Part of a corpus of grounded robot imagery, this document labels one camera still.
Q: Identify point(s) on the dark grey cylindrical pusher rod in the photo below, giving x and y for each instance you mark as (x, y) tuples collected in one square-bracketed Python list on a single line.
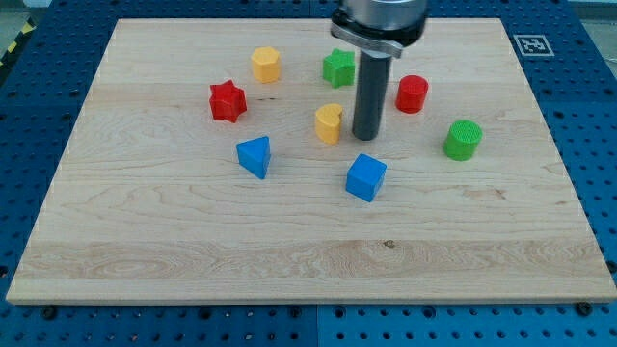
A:
[(373, 77)]

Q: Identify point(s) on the green star block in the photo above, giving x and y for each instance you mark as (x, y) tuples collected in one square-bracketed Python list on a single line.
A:
[(338, 68)]

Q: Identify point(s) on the red cylinder block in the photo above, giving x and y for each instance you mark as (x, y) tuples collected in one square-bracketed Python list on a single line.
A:
[(411, 94)]

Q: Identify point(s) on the yellow heart block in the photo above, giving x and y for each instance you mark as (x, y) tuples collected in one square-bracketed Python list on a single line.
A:
[(327, 123)]

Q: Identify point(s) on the blue cube block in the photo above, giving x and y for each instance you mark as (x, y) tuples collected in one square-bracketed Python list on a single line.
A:
[(365, 177)]

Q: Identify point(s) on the yellow hexagon block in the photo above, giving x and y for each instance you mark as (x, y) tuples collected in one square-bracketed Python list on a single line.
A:
[(266, 64)]

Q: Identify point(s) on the green cylinder block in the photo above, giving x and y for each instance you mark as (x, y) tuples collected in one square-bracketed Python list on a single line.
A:
[(462, 140)]

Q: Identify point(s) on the blue triangle block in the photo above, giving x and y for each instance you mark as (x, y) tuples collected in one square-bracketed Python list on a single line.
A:
[(254, 156)]

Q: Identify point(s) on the red star block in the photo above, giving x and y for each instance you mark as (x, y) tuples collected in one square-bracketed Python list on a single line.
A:
[(227, 102)]

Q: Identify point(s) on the white fiducial marker tag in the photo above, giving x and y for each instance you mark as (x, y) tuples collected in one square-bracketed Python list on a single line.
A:
[(533, 45)]

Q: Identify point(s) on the light wooden board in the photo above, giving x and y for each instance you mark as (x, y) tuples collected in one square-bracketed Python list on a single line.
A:
[(149, 205)]

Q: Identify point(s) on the yellow black hazard tape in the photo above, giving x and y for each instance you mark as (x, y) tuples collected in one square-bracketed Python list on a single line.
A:
[(17, 46)]

